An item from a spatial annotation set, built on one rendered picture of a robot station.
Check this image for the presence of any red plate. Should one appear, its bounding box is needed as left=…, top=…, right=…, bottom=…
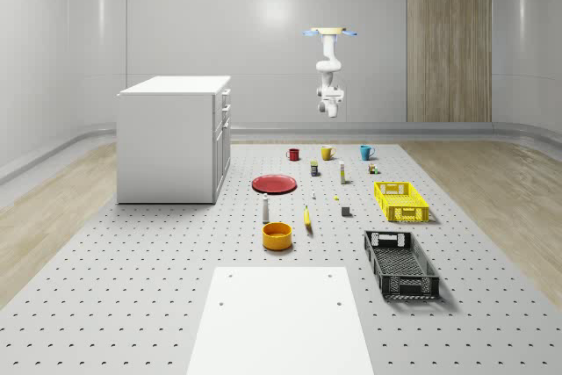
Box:
left=251, top=174, right=299, bottom=195

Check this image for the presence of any yellow bowl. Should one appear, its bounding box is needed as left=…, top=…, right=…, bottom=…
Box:
left=262, top=221, right=293, bottom=251

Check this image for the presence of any white cabinet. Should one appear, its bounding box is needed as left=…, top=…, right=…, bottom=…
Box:
left=116, top=75, right=233, bottom=206

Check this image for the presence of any yellow basket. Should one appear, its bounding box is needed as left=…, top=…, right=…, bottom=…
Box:
left=373, top=180, right=431, bottom=223

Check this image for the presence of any white board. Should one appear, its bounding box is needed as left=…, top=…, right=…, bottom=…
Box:
left=186, top=266, right=377, bottom=375

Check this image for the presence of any dark grey basket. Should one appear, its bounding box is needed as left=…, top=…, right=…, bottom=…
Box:
left=363, top=230, right=442, bottom=301

